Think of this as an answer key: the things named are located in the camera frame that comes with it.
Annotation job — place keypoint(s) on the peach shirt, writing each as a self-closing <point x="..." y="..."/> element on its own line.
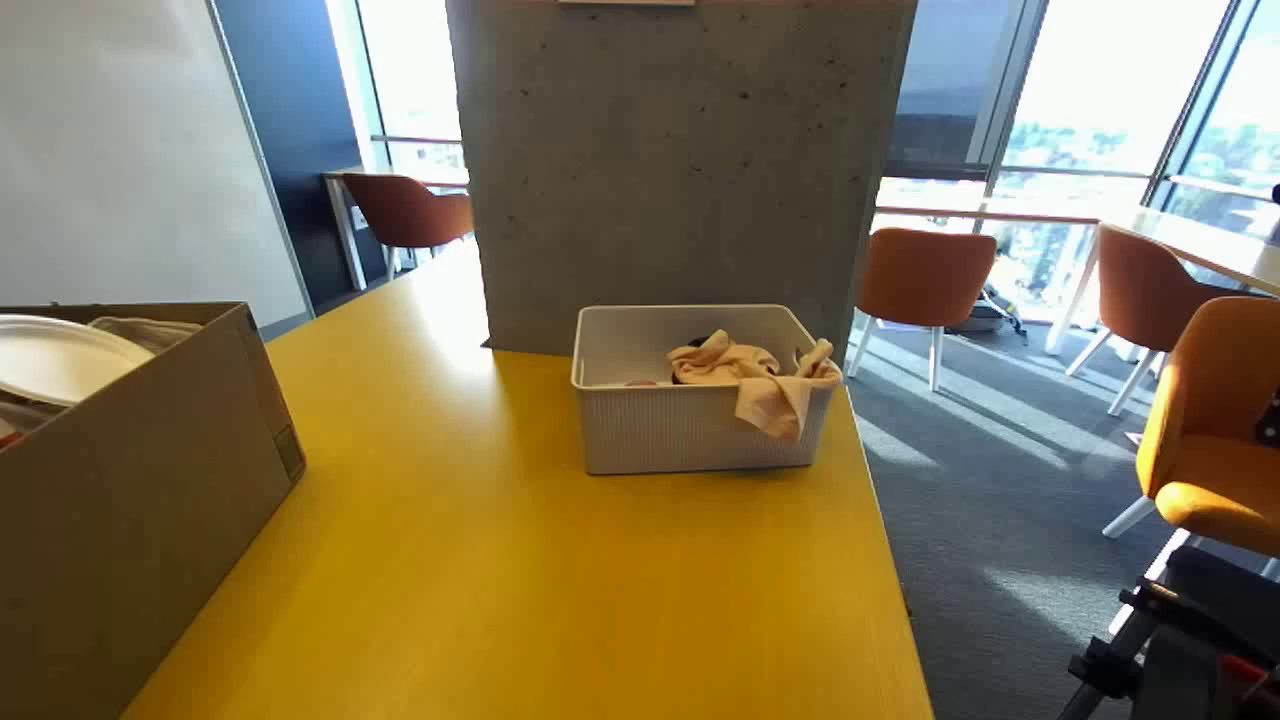
<point x="765" y="394"/>

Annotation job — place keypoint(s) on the white plastic basket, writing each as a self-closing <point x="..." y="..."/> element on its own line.
<point x="667" y="425"/>

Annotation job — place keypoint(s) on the grey concrete pillar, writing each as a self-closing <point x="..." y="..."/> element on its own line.
<point x="667" y="160"/>

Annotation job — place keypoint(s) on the orange chair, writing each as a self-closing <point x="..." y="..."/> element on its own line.
<point x="923" y="275"/>
<point x="1141" y="287"/>
<point x="402" y="206"/>

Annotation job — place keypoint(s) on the black bag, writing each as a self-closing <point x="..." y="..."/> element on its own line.
<point x="997" y="312"/>

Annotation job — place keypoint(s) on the brown cardboard box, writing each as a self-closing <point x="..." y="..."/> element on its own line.
<point x="134" y="504"/>

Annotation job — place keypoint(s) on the white table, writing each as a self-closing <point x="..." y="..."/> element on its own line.
<point x="1200" y="240"/>

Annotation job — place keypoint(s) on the yellow chair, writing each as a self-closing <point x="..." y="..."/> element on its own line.
<point x="1214" y="442"/>

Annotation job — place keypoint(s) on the white paper plate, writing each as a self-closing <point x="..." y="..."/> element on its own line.
<point x="53" y="356"/>

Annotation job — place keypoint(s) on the black tripod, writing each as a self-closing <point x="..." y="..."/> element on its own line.
<point x="1200" y="620"/>

